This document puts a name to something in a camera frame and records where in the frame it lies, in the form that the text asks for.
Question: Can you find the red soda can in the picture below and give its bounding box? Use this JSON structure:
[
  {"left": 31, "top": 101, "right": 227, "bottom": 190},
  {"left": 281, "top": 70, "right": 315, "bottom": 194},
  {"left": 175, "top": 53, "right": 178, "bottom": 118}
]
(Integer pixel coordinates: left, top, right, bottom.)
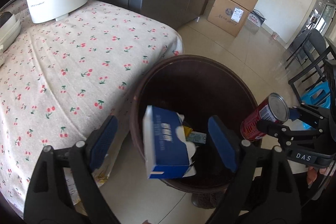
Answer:
[{"left": 240, "top": 93, "right": 289, "bottom": 141}]

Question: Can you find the blue biscuit box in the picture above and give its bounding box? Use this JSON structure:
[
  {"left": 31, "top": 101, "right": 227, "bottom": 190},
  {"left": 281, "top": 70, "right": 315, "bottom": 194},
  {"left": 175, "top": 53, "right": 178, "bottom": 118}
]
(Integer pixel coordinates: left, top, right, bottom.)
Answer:
[{"left": 142, "top": 106, "right": 197, "bottom": 180}]

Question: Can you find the light blue milk carton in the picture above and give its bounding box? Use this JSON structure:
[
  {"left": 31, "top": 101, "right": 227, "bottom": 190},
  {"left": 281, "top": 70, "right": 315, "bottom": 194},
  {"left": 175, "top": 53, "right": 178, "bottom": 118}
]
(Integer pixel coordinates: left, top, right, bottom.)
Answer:
[{"left": 186, "top": 131, "right": 207, "bottom": 144}]

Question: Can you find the yellow snack wrapper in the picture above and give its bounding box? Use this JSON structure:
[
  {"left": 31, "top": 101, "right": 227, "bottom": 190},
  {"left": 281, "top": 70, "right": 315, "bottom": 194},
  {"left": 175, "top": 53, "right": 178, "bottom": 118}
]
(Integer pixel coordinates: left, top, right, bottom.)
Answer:
[{"left": 183, "top": 126, "right": 193, "bottom": 138}]

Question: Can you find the brown plastic trash bin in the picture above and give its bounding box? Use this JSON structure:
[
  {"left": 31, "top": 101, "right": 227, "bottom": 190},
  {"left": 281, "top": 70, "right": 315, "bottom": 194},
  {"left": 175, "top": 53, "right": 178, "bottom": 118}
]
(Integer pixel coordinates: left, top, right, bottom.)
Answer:
[{"left": 129, "top": 55, "right": 258, "bottom": 194}]

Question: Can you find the right human hand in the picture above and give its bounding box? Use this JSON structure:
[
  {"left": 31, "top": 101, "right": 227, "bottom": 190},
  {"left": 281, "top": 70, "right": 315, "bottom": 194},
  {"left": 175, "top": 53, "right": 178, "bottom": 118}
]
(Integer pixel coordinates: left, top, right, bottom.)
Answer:
[{"left": 306, "top": 166, "right": 330, "bottom": 186}]

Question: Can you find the blue plastic stool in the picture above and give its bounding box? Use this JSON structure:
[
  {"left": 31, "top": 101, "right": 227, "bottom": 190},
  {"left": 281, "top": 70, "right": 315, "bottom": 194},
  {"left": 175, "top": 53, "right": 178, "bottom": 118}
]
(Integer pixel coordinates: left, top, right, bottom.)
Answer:
[{"left": 300, "top": 80, "right": 332, "bottom": 130}]

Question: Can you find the black metal chair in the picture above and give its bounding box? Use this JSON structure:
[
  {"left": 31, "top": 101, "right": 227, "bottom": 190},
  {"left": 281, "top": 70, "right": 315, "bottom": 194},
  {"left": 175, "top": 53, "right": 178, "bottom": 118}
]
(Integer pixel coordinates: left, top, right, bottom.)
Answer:
[{"left": 288, "top": 29, "right": 335, "bottom": 103}]

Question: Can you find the brown fuzzy slipper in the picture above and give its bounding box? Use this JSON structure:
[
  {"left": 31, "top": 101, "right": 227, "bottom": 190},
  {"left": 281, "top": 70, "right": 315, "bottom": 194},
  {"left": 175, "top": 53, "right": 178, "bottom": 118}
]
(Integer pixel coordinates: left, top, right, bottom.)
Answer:
[{"left": 191, "top": 192, "right": 224, "bottom": 209}]

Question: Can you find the cherry print tablecloth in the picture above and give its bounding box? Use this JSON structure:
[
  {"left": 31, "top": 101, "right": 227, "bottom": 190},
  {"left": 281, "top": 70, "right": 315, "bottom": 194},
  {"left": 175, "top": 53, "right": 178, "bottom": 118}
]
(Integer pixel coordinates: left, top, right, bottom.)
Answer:
[{"left": 1, "top": 0, "right": 183, "bottom": 215}]

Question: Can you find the small printed bag on floor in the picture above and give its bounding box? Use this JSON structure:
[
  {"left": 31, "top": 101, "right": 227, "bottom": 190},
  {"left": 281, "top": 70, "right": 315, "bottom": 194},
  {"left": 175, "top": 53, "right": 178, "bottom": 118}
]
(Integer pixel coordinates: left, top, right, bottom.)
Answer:
[{"left": 247, "top": 10, "right": 266, "bottom": 27}]

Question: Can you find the lower cardboard box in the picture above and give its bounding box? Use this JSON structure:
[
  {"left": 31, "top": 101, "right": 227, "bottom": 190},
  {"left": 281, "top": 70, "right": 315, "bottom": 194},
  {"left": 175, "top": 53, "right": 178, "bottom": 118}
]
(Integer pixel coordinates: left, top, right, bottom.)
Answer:
[{"left": 207, "top": 0, "right": 250, "bottom": 37}]

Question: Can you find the white ceramic bowl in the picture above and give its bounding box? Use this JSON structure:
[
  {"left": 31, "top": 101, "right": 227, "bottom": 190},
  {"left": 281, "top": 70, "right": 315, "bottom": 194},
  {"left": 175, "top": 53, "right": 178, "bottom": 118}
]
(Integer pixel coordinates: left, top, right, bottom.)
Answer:
[{"left": 0, "top": 11, "right": 21, "bottom": 51}]

